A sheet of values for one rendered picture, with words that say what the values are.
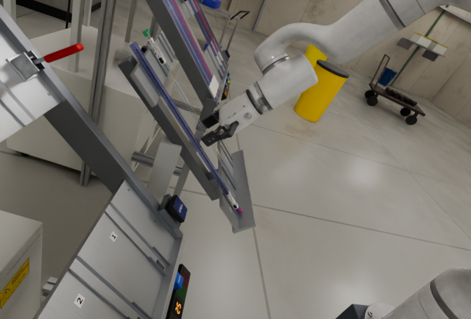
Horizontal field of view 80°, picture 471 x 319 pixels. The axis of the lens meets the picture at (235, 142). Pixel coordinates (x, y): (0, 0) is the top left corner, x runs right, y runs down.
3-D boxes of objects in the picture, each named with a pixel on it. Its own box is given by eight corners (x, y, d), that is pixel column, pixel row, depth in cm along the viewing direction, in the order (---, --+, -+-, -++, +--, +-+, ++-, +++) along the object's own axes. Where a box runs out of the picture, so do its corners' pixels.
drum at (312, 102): (325, 127, 377) (355, 79, 342) (296, 117, 365) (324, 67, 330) (315, 111, 415) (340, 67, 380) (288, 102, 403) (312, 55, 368)
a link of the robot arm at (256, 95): (276, 116, 70) (265, 121, 71) (270, 100, 77) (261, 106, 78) (259, 90, 66) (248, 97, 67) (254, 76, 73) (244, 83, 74)
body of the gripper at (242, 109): (268, 119, 70) (231, 141, 73) (262, 102, 78) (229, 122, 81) (253, 97, 66) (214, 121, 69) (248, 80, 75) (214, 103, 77)
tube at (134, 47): (237, 209, 80) (240, 208, 79) (237, 213, 78) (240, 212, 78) (130, 43, 52) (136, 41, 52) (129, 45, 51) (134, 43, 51)
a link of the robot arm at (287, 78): (252, 76, 68) (271, 109, 68) (301, 45, 65) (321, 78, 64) (258, 80, 76) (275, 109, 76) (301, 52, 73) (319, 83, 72)
